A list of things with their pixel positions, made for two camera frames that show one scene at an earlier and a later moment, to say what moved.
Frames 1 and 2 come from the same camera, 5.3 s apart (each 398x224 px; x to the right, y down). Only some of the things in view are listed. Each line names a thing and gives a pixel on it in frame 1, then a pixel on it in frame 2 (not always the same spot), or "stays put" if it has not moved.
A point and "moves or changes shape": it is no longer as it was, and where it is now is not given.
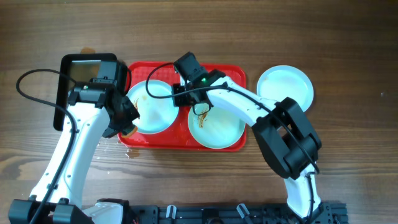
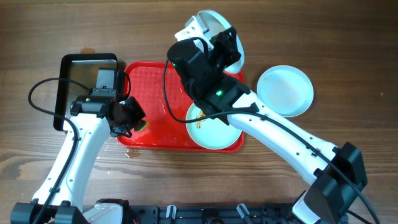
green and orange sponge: x=129 y=132 moves or changes shape
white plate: x=215 y=129 stays put
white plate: x=277 y=83 stays put
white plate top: x=156 y=115 -> x=216 y=23
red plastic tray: x=177 y=137 stays put
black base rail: x=331 y=213 stays put
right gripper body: x=182 y=95 -> x=222 y=54
